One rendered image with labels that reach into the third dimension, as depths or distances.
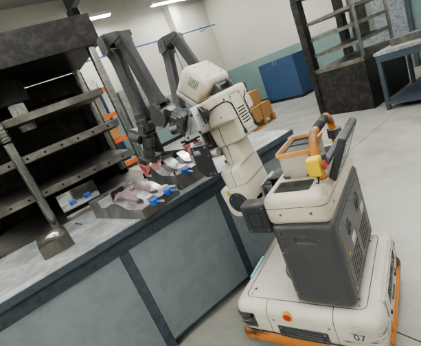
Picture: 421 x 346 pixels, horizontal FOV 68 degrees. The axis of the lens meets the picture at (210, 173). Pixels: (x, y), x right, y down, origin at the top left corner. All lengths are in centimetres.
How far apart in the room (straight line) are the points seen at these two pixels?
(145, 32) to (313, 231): 895
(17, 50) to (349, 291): 222
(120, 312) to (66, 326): 25
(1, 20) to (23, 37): 648
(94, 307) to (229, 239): 83
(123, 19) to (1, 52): 745
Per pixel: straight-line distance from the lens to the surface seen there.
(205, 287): 196
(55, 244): 175
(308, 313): 150
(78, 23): 247
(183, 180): 176
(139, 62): 138
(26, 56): 236
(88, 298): 171
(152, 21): 1000
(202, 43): 1070
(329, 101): 568
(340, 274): 133
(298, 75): 853
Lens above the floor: 131
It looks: 16 degrees down
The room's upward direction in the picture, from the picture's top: 22 degrees counter-clockwise
